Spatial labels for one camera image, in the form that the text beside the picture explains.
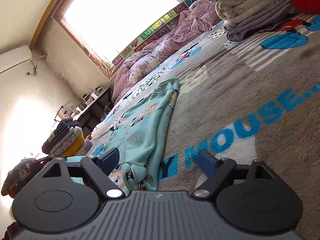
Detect teal lion print garment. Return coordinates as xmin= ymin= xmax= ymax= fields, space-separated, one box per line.
xmin=88 ymin=77 xmax=180 ymax=194

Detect red orange clothes pile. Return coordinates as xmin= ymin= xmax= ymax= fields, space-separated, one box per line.
xmin=1 ymin=157 xmax=52 ymax=198

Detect lilac floral folded cloth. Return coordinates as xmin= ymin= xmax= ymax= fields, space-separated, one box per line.
xmin=75 ymin=139 xmax=93 ymax=156

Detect yellow folded garment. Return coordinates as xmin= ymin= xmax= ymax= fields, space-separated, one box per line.
xmin=59 ymin=135 xmax=85 ymax=158

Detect floral print folded garment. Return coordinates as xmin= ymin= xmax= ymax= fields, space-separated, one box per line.
xmin=50 ymin=134 xmax=77 ymax=156

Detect dark wooden desk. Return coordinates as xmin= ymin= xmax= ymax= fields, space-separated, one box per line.
xmin=74 ymin=88 xmax=111 ymax=131

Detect black white striped garment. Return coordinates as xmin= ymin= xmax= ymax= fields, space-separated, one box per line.
xmin=42 ymin=118 xmax=79 ymax=154

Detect Mickey Mouse plush blanket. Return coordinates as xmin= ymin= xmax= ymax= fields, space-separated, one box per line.
xmin=91 ymin=14 xmax=319 ymax=239

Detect white air conditioner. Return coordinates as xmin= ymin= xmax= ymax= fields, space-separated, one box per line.
xmin=0 ymin=46 xmax=31 ymax=74

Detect colourful alphabet foam mat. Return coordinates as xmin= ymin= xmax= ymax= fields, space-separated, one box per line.
xmin=112 ymin=0 xmax=198 ymax=68

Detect pink purple floral quilt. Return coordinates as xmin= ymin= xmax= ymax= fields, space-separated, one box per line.
xmin=111 ymin=0 xmax=221 ymax=103

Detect grey purple folded blankets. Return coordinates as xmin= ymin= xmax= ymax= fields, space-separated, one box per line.
xmin=208 ymin=0 xmax=296 ymax=42

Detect red plush item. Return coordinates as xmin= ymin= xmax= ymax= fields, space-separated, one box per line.
xmin=292 ymin=0 xmax=320 ymax=14

